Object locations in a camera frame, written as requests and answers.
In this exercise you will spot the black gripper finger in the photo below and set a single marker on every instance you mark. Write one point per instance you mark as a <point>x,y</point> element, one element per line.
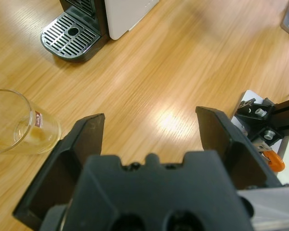
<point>62,173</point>
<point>243,163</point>

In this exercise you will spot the white capsule coffee machine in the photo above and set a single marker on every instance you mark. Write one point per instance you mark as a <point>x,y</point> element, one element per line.
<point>125,19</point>

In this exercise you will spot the clear drinking glass red label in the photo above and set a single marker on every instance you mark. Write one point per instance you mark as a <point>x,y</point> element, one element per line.
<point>26,125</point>

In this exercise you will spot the metal drip tray grate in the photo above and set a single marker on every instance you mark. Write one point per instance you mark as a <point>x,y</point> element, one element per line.
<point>67,38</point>

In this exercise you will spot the white mount plate dark post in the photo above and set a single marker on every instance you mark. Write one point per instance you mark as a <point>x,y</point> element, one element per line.
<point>260,120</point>

